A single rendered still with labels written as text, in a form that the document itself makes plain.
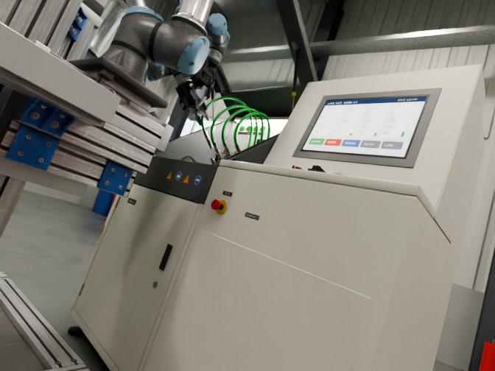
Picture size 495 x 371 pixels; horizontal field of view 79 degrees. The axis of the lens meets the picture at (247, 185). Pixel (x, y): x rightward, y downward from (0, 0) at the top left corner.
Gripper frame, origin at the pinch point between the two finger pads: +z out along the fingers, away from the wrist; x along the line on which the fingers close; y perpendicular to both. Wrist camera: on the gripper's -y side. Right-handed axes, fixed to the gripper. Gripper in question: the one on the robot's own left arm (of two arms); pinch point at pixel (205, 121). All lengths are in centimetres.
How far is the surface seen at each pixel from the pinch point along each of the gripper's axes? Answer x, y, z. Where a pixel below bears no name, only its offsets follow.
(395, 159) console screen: 80, -8, 41
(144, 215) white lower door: -12, 44, 30
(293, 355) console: 70, 53, 69
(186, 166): 10.7, 26.0, 17.2
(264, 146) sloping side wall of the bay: 29.1, -3.5, 22.3
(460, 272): -26, -311, 290
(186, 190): 14.4, 32.5, 26.1
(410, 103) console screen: 82, -29, 27
